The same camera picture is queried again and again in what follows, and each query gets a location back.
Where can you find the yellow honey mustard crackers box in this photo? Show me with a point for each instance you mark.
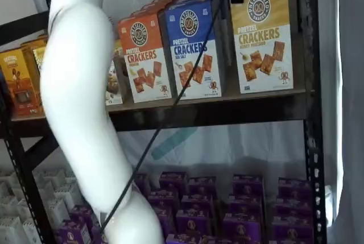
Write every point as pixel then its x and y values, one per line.
pixel 261 56

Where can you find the black metal shelf rack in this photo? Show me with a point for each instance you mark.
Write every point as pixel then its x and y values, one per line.
pixel 213 114

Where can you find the brown wooden shelf board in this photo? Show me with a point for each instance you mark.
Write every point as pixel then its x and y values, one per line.
pixel 227 97

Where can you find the white carton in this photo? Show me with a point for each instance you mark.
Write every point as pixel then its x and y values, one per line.
pixel 71 195
pixel 7 184
pixel 57 212
pixel 11 231
pixel 8 207
pixel 30 231
pixel 51 177

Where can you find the pale grey curtain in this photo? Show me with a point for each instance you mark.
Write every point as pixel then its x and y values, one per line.
pixel 349 84

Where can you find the orange pretzel snack box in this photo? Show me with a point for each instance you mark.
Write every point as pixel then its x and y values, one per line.
pixel 17 84
pixel 31 45
pixel 42 38

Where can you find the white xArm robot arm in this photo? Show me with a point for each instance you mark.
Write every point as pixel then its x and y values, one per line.
pixel 74 84

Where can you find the Simple Mills almond bar box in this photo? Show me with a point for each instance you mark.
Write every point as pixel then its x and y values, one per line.
pixel 115 90
pixel 118 53

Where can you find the purple Annie's box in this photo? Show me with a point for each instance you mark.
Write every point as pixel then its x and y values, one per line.
pixel 71 234
pixel 244 205
pixel 187 239
pixel 293 232
pixel 81 215
pixel 163 198
pixel 197 202
pixel 241 229
pixel 143 182
pixel 173 180
pixel 96 235
pixel 193 222
pixel 167 219
pixel 247 184
pixel 202 185
pixel 293 207
pixel 294 187

